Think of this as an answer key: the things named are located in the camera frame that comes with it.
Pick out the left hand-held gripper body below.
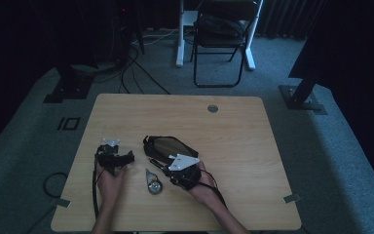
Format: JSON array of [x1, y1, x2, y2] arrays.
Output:
[[95, 137, 125, 176]]

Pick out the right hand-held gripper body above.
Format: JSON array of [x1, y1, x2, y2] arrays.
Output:
[[163, 153, 203, 191]]

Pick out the black zip pouch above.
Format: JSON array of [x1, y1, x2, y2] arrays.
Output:
[[142, 135, 200, 166]]

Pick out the silver light bulb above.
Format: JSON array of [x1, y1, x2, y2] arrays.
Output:
[[144, 168, 164, 196]]

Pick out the person's right hand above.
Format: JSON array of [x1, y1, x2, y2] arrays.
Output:
[[187, 161, 224, 208]]

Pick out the person's left hand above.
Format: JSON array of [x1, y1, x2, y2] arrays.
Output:
[[95, 163, 129, 208]]

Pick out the grey tape strip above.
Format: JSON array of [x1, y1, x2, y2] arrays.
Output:
[[282, 193, 302, 205], [49, 197, 72, 209]]

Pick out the black stand base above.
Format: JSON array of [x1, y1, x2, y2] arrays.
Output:
[[43, 63, 95, 104]]

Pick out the white desk leg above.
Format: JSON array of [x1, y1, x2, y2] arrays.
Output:
[[175, 0, 190, 68], [243, 0, 265, 71]]

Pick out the black folding chair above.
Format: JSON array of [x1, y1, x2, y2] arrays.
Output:
[[192, 0, 258, 89]]

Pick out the black slanted stand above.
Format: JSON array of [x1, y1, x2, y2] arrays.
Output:
[[279, 73, 328, 116]]

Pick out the dark bag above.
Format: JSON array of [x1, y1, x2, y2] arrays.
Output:
[[197, 14, 245, 37]]

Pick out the dark ribbed curtain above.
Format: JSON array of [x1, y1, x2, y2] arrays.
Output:
[[258, 0, 310, 41]]

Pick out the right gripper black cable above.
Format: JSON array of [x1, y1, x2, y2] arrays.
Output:
[[200, 169, 228, 209]]

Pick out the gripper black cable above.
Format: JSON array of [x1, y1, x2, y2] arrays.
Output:
[[92, 152, 102, 219], [200, 169, 228, 209]]

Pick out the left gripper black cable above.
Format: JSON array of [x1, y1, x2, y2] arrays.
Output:
[[92, 152, 102, 219]]

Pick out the black floor cables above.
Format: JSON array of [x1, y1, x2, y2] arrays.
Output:
[[118, 43, 172, 96]]

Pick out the white floor cable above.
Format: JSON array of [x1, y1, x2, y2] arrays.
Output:
[[131, 28, 180, 47]]

